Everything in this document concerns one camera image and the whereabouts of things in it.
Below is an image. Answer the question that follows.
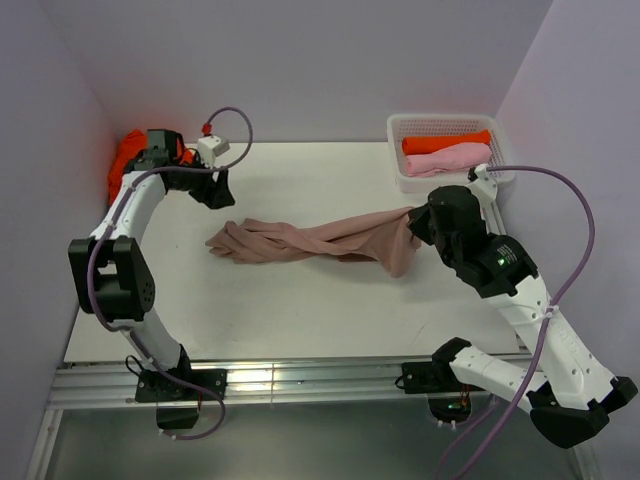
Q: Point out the white perforated plastic basket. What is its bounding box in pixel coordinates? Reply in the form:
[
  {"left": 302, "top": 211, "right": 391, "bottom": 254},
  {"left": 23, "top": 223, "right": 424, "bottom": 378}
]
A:
[{"left": 387, "top": 114, "right": 511, "bottom": 193}]

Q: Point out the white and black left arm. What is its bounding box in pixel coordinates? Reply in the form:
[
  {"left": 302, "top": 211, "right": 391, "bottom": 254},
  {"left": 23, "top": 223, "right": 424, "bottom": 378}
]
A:
[{"left": 68, "top": 129, "right": 235, "bottom": 399}]

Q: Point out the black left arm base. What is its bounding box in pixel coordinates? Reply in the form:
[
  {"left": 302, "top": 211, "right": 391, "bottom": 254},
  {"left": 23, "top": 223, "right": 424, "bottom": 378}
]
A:
[{"left": 125, "top": 355, "right": 227, "bottom": 441}]

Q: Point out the aluminium frame rail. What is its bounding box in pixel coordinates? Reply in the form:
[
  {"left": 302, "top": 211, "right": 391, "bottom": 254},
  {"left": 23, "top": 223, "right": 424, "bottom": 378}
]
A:
[{"left": 45, "top": 356, "right": 431, "bottom": 411}]

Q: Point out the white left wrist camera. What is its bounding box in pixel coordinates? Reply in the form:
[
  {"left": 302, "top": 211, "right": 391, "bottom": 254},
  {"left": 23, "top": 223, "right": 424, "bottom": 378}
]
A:
[{"left": 196, "top": 135, "right": 230, "bottom": 169}]

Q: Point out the rolled light pink t-shirt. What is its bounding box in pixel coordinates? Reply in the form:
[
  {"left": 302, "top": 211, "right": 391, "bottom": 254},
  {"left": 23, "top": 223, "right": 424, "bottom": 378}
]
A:
[{"left": 406, "top": 143, "right": 492, "bottom": 177}]

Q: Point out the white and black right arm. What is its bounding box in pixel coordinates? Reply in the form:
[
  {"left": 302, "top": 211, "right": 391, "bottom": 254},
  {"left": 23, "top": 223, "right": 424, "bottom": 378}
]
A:
[{"left": 409, "top": 186, "right": 638, "bottom": 449}]

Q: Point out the crumpled orange t-shirt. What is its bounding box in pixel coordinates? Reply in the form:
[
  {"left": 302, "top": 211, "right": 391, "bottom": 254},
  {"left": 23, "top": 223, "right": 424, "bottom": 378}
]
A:
[{"left": 107, "top": 128, "right": 196, "bottom": 206}]

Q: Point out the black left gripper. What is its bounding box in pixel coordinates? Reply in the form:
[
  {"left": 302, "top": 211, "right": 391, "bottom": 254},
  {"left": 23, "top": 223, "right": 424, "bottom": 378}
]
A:
[{"left": 171, "top": 151, "right": 236, "bottom": 210}]

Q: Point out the rolled orange t-shirt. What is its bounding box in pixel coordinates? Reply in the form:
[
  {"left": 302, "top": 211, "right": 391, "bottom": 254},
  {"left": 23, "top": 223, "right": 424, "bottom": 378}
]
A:
[{"left": 401, "top": 130, "right": 492, "bottom": 155}]

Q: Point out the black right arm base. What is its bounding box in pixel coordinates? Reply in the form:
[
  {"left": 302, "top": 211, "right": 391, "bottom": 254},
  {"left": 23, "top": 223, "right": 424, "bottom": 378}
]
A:
[{"left": 394, "top": 361, "right": 480, "bottom": 427}]

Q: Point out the dusty pink t-shirt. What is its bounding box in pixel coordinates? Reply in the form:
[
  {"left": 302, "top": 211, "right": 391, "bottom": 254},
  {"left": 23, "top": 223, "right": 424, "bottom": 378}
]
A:
[{"left": 206, "top": 207, "right": 421, "bottom": 278}]

